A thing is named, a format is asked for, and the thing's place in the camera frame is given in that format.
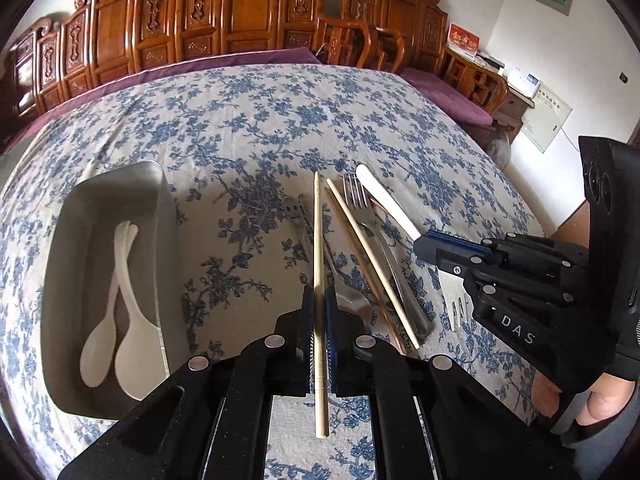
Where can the steel spoon with smiley holes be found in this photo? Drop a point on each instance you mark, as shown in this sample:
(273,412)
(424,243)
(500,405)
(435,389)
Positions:
(292,207)

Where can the wooden armchair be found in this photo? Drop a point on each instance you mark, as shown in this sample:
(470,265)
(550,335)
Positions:
(350,40)

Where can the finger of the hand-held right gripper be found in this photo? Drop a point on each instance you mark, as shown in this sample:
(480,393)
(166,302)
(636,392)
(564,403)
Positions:
(460,241)
(525,280)

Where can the person's right hand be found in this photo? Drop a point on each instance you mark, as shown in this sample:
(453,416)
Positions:
(605,402)

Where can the steel rectangular tray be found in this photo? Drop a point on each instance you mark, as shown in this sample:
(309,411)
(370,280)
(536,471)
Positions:
(100,200)

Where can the white table knife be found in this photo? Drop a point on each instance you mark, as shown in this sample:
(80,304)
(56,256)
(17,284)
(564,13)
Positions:
(385,200)

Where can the light bamboo chopstick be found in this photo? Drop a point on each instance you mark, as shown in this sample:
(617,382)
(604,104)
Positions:
(317,235)
(360,245)

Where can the white plastic fork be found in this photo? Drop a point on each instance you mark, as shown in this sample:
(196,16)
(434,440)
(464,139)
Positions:
(457,307)

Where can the white wall panel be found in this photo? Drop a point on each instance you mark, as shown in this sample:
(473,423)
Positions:
(545,120)

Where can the blue floral blanket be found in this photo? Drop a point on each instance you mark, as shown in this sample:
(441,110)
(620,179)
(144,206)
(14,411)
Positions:
(300,110)

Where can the long carved wooden headboard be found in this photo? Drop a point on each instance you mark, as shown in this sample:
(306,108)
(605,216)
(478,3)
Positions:
(245,5)

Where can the purple seat cushion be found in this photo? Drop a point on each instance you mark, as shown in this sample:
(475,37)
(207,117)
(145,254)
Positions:
(450,92)

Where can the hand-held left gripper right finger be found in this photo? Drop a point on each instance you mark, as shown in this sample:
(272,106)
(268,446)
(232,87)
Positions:
(331,322)

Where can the white plastic spoon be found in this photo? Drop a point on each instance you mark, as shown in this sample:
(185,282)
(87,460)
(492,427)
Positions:
(97,360)
(140,367)

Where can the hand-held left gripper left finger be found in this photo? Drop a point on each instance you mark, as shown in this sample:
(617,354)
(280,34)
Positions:
(307,312)

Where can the red gift box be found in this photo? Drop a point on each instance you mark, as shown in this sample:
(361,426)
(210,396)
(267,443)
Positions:
(462,40)

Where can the steel fork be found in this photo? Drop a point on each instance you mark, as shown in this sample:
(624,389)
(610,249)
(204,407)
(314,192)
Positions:
(415,310)

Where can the white desk device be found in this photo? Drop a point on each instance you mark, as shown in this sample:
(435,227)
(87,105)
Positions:
(524,84)

